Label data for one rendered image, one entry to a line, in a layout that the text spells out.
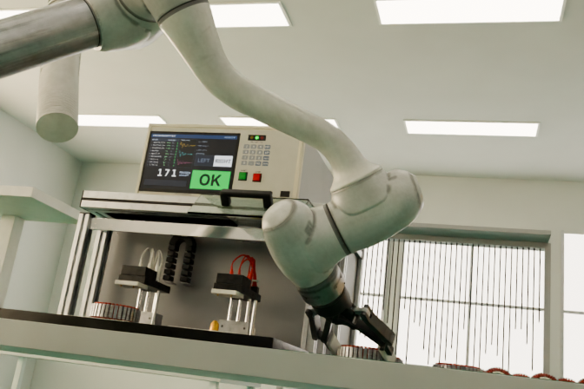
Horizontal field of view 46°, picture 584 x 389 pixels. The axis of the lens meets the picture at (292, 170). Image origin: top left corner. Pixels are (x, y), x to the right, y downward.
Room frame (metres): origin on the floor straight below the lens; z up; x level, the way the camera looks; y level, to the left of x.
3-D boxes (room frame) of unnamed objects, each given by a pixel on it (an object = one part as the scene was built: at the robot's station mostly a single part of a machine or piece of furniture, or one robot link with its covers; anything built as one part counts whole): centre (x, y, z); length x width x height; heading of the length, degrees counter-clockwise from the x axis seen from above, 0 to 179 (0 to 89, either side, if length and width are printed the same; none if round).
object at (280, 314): (1.82, 0.17, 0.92); 0.66 x 0.01 x 0.30; 73
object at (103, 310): (1.61, 0.35, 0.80); 0.11 x 0.11 x 0.04
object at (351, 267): (1.87, -0.19, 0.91); 0.28 x 0.03 x 0.32; 163
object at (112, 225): (1.67, 0.21, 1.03); 0.62 x 0.01 x 0.03; 73
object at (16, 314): (1.59, 0.23, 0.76); 0.64 x 0.47 x 0.02; 73
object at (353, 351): (1.47, -0.20, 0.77); 0.11 x 0.11 x 0.04
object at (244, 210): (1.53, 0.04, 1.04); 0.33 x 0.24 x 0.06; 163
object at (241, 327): (1.68, 0.08, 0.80); 0.07 x 0.05 x 0.06; 73
